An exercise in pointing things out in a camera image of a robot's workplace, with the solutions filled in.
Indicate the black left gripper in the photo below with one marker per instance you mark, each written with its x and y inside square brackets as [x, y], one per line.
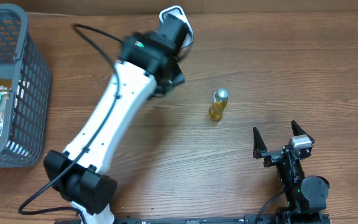
[173, 73]

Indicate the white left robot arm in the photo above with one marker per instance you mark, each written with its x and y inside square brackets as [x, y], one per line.
[147, 67]

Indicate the grey plastic basket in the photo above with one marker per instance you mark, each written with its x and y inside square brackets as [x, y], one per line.
[21, 62]

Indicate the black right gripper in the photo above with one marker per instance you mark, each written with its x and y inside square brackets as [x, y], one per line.
[273, 155]

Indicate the yellow oil bottle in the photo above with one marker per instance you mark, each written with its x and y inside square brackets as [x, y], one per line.
[220, 100]

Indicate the white barcode scanner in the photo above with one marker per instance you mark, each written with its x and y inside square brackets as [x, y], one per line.
[178, 12]

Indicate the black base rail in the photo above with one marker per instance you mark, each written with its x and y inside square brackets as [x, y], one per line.
[247, 219]

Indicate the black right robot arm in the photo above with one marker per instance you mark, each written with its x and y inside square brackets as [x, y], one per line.
[306, 195]

